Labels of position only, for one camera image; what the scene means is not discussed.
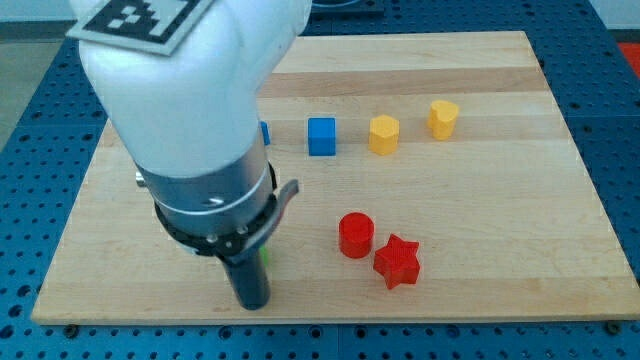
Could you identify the red star block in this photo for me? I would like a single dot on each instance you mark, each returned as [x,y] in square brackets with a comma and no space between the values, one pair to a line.
[397,262]

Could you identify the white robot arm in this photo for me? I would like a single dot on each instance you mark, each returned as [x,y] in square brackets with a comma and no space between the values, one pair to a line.
[179,81]

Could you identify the blue block behind arm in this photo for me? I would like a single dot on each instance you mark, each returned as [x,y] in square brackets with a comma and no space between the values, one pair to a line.
[265,133]

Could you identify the blue cube block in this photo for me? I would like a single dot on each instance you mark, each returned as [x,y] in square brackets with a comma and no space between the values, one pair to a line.
[321,136]

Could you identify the red cylinder block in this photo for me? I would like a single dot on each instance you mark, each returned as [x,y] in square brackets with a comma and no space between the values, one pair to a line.
[356,231]

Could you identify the yellow hexagon block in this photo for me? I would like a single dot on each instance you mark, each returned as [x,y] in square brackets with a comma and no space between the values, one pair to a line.
[383,135]

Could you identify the green block behind tool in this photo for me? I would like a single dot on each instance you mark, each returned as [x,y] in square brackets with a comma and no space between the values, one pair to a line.
[264,255]

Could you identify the wooden board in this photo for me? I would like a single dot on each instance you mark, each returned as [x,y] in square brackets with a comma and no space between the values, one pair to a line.
[510,226]

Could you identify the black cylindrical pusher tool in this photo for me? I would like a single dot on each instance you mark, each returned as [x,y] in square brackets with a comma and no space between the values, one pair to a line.
[247,275]

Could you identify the yellow heart block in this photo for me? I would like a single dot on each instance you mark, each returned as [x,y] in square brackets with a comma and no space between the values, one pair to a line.
[442,118]

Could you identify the black white fiducial tag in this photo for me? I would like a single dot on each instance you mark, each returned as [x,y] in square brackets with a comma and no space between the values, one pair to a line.
[152,26]

